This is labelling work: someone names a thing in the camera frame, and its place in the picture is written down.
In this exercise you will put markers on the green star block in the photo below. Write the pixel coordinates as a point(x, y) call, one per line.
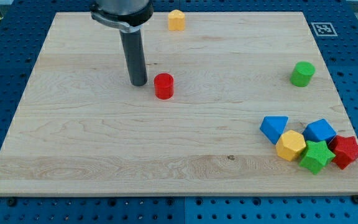
point(316, 156)

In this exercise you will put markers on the wooden board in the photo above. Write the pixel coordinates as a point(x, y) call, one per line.
point(82, 130)

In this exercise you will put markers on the white fiducial marker tag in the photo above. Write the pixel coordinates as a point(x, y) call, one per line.
point(324, 29)

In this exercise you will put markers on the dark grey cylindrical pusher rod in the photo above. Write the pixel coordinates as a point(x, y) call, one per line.
point(134, 55)

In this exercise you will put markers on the yellow hexagon block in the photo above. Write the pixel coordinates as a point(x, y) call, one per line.
point(290, 145)

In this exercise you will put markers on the red cylinder block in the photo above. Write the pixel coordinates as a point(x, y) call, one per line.
point(163, 84)

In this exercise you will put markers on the yellow heart block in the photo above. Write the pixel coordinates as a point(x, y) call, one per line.
point(176, 20)

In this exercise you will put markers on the red star block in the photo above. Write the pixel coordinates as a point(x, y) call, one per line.
point(345, 149)

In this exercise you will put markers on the blue cube block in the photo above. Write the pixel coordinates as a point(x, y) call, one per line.
point(319, 130)

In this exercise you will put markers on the blue triangle block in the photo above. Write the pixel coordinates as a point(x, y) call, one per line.
point(273, 127)

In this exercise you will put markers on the green cylinder block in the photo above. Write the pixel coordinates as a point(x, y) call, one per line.
point(302, 73)

